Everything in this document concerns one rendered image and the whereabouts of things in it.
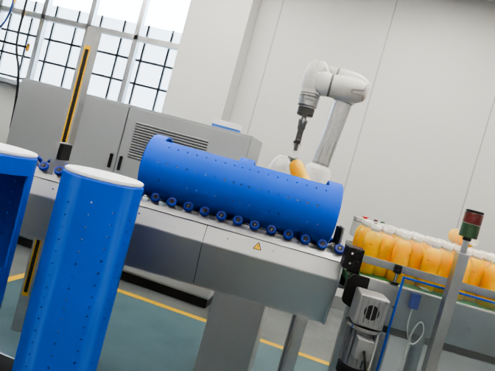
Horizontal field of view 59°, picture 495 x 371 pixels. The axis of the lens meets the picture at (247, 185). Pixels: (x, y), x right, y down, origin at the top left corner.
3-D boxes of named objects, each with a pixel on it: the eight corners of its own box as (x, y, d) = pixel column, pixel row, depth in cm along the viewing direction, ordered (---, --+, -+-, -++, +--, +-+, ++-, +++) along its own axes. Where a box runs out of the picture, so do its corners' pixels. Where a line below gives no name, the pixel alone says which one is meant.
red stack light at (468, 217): (458, 220, 160) (462, 210, 160) (476, 225, 159) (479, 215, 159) (466, 222, 154) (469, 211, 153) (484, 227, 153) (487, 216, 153)
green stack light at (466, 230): (454, 233, 160) (458, 221, 160) (472, 238, 160) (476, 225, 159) (462, 235, 154) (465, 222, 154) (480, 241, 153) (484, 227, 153)
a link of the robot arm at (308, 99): (300, 90, 191) (297, 104, 191) (320, 95, 190) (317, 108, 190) (299, 94, 200) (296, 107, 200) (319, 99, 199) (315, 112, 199)
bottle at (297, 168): (300, 200, 193) (285, 161, 193) (301, 199, 200) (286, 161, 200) (316, 194, 192) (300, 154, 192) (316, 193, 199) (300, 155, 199)
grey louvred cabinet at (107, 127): (23, 228, 442) (58, 90, 436) (221, 294, 401) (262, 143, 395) (-19, 233, 389) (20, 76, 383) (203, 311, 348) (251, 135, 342)
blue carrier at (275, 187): (151, 190, 217) (165, 135, 214) (323, 238, 211) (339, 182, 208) (131, 196, 189) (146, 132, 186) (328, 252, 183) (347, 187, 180)
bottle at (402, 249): (381, 276, 182) (394, 233, 181) (390, 277, 187) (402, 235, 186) (396, 283, 177) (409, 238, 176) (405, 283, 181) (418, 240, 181)
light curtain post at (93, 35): (17, 324, 245) (92, 29, 238) (26, 327, 245) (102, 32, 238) (10, 328, 239) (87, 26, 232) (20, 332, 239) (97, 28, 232)
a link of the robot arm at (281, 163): (261, 186, 260) (274, 152, 259) (290, 196, 258) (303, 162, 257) (258, 187, 244) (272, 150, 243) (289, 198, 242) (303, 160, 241)
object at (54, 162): (57, 173, 210) (65, 142, 209) (65, 175, 209) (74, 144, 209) (46, 173, 200) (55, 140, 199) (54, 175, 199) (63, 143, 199)
